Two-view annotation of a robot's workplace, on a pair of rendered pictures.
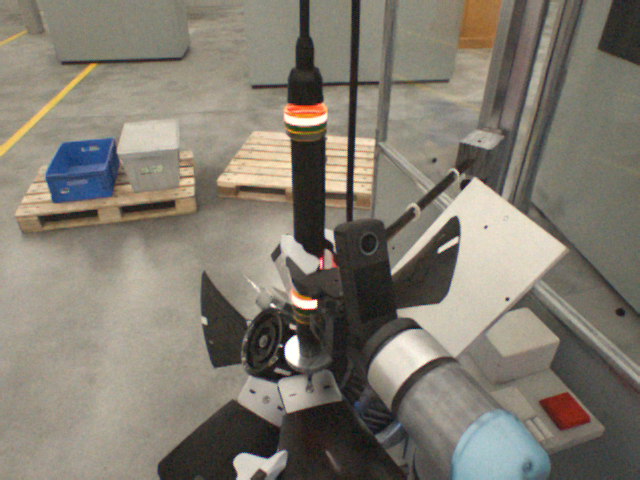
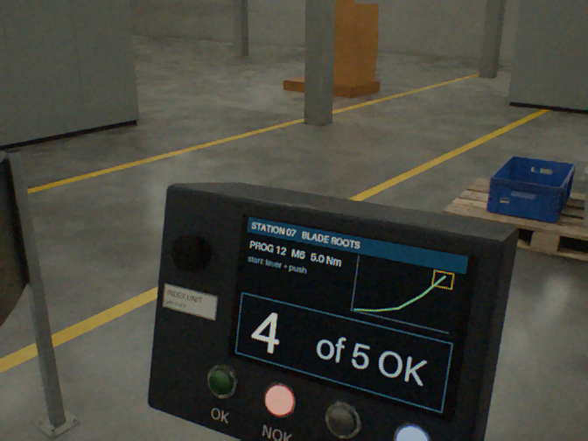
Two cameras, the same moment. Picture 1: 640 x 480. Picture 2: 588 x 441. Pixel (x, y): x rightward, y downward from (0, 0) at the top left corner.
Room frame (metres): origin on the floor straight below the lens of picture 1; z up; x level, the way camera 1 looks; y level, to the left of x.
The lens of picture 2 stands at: (-0.42, 0.28, 1.40)
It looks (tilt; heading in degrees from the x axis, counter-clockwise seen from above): 21 degrees down; 45
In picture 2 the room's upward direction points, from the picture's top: straight up
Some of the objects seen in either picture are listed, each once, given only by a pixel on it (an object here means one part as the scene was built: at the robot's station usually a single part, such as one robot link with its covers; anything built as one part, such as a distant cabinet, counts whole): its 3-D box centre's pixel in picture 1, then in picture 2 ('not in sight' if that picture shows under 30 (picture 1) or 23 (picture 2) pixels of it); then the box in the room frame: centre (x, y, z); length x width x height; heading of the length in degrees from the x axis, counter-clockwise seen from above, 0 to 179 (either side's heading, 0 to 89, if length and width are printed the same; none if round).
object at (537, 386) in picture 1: (509, 384); not in sight; (0.75, -0.47, 0.85); 0.36 x 0.24 x 0.03; 18
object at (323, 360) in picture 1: (313, 326); not in sight; (0.48, 0.01, 1.32); 0.09 x 0.07 x 0.10; 143
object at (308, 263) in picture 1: (295, 270); not in sight; (0.44, 0.03, 1.45); 0.09 x 0.03 x 0.06; 37
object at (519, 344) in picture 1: (507, 340); not in sight; (0.83, -0.48, 0.92); 0.17 x 0.16 x 0.11; 108
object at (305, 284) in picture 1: (315, 278); not in sight; (0.40, 0.00, 1.47); 0.09 x 0.05 x 0.02; 37
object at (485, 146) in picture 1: (480, 152); not in sight; (0.97, -0.36, 1.36); 0.10 x 0.07 x 0.09; 143
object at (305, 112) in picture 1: (305, 121); not in sight; (0.47, 0.01, 1.62); 0.04 x 0.04 x 0.03
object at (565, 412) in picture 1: (565, 409); not in sight; (0.66, -0.57, 0.87); 0.08 x 0.08 x 0.02; 15
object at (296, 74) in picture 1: (307, 239); not in sight; (0.47, 0.01, 1.48); 0.04 x 0.04 x 0.46
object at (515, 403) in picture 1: (518, 416); not in sight; (0.64, -0.45, 0.87); 0.15 x 0.09 x 0.02; 18
